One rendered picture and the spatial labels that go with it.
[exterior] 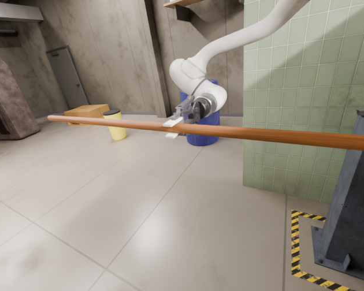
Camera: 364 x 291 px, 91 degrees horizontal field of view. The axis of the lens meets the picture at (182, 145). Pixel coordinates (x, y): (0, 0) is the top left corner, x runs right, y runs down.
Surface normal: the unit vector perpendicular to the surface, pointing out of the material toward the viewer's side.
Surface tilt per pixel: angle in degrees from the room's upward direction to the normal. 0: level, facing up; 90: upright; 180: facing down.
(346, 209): 90
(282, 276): 0
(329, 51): 90
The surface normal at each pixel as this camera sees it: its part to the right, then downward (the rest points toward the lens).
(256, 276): -0.15, -0.88
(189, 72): -0.22, 0.16
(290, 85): -0.49, 0.46
